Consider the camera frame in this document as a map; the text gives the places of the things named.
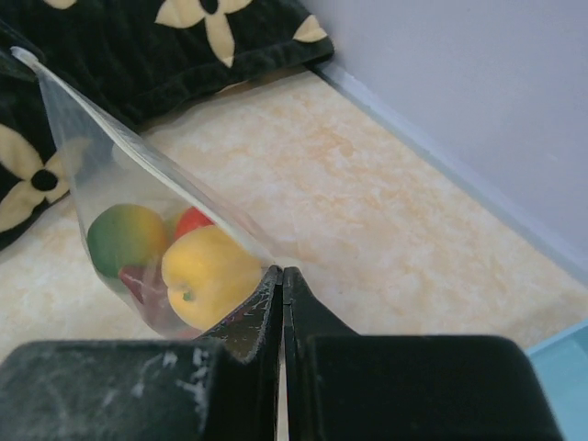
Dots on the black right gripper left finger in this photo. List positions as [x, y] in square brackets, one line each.
[242, 382]

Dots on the clear dotted zip bag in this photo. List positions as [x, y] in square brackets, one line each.
[107, 164]

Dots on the blue plastic basket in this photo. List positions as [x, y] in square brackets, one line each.
[561, 366]

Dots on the green orange toy mango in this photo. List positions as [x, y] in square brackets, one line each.
[125, 235]

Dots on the yellow toy lemon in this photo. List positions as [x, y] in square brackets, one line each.
[208, 275]

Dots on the black floral pillow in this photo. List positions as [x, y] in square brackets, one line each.
[138, 60]

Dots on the dark brown toy fruit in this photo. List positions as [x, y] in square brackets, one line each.
[149, 295]

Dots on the red toy pepper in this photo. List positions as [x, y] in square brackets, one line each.
[189, 220]

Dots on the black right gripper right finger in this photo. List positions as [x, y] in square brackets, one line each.
[307, 324]

